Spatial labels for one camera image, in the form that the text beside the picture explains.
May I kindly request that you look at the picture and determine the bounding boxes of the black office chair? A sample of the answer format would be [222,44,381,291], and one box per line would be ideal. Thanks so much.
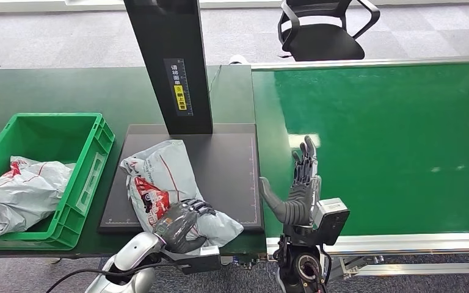
[277,0,381,62]

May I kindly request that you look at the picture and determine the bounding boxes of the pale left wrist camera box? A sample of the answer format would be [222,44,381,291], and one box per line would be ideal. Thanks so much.
[161,244,222,276]

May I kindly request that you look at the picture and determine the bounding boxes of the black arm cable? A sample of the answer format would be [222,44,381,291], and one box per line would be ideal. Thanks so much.
[43,262,181,293]
[318,245,333,286]

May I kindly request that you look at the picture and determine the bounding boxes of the crumpled white red-printed mailer package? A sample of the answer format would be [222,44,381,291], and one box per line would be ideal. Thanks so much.
[0,155,77,239]

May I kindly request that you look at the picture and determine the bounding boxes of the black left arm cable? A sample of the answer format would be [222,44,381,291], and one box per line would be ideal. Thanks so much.
[43,262,181,293]

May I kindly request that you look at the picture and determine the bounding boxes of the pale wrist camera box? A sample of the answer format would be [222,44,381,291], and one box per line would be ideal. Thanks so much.
[312,197,351,247]
[161,244,222,276]

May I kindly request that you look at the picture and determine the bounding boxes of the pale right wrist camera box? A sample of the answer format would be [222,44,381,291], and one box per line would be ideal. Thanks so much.
[312,197,351,247]

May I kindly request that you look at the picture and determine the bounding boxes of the black inbound scanner machine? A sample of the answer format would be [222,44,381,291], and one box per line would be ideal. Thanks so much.
[97,0,265,236]

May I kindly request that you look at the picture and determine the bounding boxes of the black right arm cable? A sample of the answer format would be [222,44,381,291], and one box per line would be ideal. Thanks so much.
[318,245,333,286]

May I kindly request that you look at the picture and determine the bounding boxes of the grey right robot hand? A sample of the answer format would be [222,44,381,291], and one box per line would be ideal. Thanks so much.
[258,135,322,228]

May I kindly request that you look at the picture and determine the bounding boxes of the green plastic crate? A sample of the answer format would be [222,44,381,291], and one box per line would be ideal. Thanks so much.
[0,112,117,251]

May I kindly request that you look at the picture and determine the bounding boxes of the white red-printed poly mailer package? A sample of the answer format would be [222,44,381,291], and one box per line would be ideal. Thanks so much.
[119,139,245,248]

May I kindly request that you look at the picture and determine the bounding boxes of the green conveyor belt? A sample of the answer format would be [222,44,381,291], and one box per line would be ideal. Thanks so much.
[252,62,469,238]

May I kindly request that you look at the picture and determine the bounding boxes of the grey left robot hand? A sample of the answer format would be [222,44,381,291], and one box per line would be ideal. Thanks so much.
[152,197,217,255]

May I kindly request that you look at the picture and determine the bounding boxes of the thin black cable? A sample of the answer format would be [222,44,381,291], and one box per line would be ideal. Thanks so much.
[209,65,223,93]

